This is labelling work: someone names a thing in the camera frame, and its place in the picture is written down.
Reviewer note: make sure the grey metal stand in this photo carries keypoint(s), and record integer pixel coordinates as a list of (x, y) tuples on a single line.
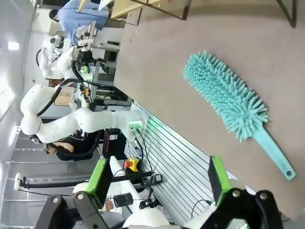
[(86, 35)]

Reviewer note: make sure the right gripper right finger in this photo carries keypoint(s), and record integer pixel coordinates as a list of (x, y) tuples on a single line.
[(220, 181)]

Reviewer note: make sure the aluminium slatted base frame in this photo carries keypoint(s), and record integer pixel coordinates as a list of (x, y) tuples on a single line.
[(176, 162)]

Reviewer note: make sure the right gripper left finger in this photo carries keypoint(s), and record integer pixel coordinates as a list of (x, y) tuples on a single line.
[(98, 183)]

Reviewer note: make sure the teal chenille duster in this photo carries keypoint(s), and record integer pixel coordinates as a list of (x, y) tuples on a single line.
[(224, 93)]

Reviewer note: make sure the black control box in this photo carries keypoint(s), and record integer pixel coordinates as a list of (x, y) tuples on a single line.
[(114, 143)]

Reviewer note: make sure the brown framed board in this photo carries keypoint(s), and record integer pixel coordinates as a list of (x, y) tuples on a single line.
[(64, 96)]

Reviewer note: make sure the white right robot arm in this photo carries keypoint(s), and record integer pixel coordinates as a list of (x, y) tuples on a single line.
[(145, 219)]

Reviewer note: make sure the yellow emergency stop button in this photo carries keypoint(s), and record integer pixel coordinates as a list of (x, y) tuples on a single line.
[(132, 164)]

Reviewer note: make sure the black camera lens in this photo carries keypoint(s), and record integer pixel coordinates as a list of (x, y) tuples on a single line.
[(122, 199)]

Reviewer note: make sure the person in blue shirt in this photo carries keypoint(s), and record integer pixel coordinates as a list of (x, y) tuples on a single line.
[(81, 14)]

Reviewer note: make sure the seated person in black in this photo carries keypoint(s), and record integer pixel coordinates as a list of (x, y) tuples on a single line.
[(76, 145)]

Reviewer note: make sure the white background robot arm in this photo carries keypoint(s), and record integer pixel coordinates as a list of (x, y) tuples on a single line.
[(47, 59)]

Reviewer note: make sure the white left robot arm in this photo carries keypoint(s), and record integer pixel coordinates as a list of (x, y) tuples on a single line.
[(90, 119)]

